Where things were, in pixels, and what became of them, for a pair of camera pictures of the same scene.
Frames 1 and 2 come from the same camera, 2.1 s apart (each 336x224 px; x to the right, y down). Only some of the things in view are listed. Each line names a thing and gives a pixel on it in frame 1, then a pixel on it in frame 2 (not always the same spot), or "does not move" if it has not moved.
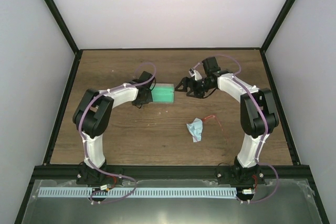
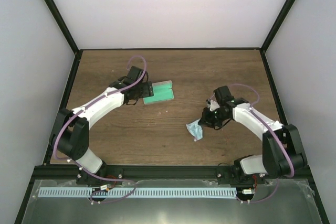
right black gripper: [187, 81] to [206, 121]
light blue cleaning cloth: [195, 128] does not move
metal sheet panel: [282, 201] does not move
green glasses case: [163, 93] does not move
